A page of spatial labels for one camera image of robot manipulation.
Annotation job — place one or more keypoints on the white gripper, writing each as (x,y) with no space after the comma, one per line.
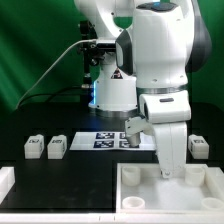
(171,147)

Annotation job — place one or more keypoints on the white square table top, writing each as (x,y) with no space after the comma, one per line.
(141,188)

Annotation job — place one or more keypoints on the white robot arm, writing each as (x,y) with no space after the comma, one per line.
(145,49)

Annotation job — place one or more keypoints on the white sheet with tags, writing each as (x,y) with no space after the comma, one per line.
(92,141)

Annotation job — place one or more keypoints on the white left obstacle block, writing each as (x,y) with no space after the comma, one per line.
(7,180)

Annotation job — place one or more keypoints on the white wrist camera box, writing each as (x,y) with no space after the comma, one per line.
(134,126)

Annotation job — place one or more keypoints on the white front rail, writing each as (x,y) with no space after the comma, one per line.
(111,219)

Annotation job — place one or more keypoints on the black camera on stand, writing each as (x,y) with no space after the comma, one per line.
(89,50)

